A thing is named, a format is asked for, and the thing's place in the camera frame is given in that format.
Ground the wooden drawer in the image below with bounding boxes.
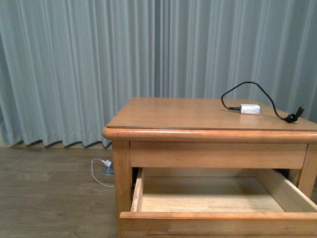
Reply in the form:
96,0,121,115
119,168,317,238

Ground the black cable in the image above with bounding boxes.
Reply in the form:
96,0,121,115
220,81,306,123

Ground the light green pleated curtain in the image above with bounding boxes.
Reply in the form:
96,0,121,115
0,0,317,146

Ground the wooden nightstand cabinet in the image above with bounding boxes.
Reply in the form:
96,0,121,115
103,98,317,237

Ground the open metal floor socket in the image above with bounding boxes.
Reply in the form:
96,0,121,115
101,167,114,176

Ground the white power adapter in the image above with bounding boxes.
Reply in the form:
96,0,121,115
240,104,261,115

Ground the white charger plug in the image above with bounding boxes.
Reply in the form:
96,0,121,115
101,160,112,168

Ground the white charging cable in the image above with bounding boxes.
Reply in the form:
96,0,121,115
90,158,115,188

